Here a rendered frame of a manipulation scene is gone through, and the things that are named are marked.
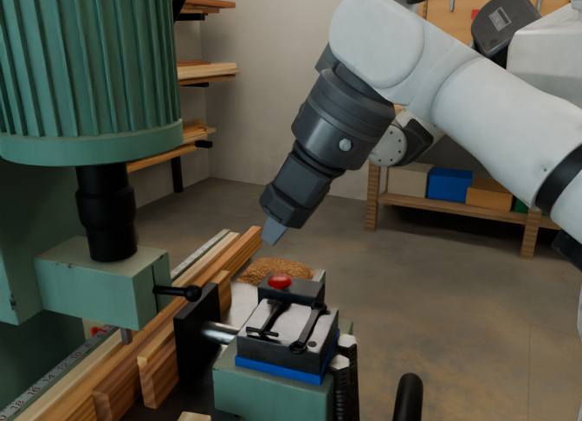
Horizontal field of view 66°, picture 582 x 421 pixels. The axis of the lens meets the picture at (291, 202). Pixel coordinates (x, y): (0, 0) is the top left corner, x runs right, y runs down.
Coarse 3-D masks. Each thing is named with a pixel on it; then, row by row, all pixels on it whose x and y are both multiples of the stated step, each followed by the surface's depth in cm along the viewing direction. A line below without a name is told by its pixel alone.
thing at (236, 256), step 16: (240, 240) 87; (256, 240) 91; (224, 256) 80; (240, 256) 84; (208, 272) 75; (128, 352) 56; (112, 368) 53; (96, 384) 50; (80, 400) 48; (48, 416) 46; (64, 416) 46; (80, 416) 48; (96, 416) 50
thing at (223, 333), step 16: (208, 288) 59; (192, 304) 56; (208, 304) 58; (176, 320) 53; (192, 320) 55; (208, 320) 59; (176, 336) 54; (192, 336) 55; (208, 336) 57; (224, 336) 56; (192, 352) 56; (208, 352) 60; (192, 368) 56
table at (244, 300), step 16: (240, 272) 83; (320, 272) 83; (240, 288) 77; (256, 288) 77; (240, 304) 73; (256, 304) 73; (224, 320) 69; (240, 320) 69; (208, 368) 58; (192, 384) 56; (208, 384) 56; (176, 400) 53; (192, 400) 53; (208, 400) 53; (128, 416) 51; (144, 416) 51; (160, 416) 51; (176, 416) 51; (224, 416) 51; (240, 416) 51
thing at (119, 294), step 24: (72, 240) 56; (48, 264) 51; (72, 264) 50; (96, 264) 50; (120, 264) 50; (144, 264) 50; (168, 264) 53; (48, 288) 52; (72, 288) 51; (96, 288) 49; (120, 288) 48; (144, 288) 49; (72, 312) 52; (96, 312) 51; (120, 312) 49; (144, 312) 50
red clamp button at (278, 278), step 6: (270, 276) 56; (276, 276) 56; (282, 276) 56; (288, 276) 56; (270, 282) 55; (276, 282) 55; (282, 282) 55; (288, 282) 55; (276, 288) 55; (282, 288) 55
